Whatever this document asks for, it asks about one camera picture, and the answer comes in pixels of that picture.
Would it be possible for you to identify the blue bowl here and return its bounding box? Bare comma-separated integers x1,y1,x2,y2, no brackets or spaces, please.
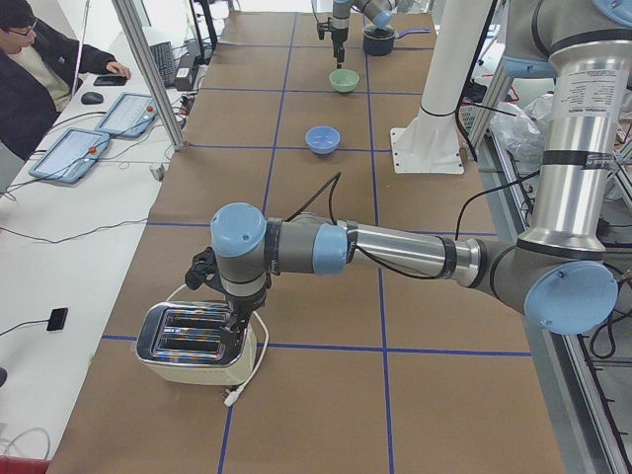
305,125,341,155

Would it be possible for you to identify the black smartphone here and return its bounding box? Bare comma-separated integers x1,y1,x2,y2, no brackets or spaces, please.
94,75,127,87

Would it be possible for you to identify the aluminium frame post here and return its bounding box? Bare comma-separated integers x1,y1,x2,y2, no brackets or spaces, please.
112,0,185,151

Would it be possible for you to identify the cream and chrome toaster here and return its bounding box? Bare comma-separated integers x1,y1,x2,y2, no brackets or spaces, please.
135,301,257,386

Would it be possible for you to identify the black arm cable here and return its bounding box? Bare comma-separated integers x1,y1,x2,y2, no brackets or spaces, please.
283,171,542,280

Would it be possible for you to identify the far blue teach pendant tablet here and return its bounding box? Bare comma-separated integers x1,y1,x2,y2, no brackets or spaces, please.
95,93,157,138

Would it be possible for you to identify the black keyboard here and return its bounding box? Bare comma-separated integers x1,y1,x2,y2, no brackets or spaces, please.
149,41,176,88

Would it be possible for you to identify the black computer mouse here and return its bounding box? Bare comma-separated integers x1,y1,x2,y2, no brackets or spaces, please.
80,91,105,105

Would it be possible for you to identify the person in dark jacket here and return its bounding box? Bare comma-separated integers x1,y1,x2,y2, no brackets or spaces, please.
1,0,131,160

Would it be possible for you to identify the white central pedestal column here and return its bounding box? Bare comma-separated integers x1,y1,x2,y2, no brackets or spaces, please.
390,0,495,175

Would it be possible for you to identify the dark blue lidded saucepan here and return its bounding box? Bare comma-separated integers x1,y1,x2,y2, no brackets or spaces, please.
362,25,431,56

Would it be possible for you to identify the blue teach pendant tablet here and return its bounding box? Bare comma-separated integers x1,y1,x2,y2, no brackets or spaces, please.
95,93,157,138
29,127,111,184

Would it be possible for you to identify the green bowl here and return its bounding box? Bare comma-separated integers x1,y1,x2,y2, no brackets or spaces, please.
329,68,359,94

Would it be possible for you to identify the small black square device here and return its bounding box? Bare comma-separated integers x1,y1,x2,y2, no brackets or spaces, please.
46,307,68,332

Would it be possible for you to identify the near blue teach pendant tablet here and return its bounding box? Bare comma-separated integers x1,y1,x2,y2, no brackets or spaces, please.
29,127,111,184

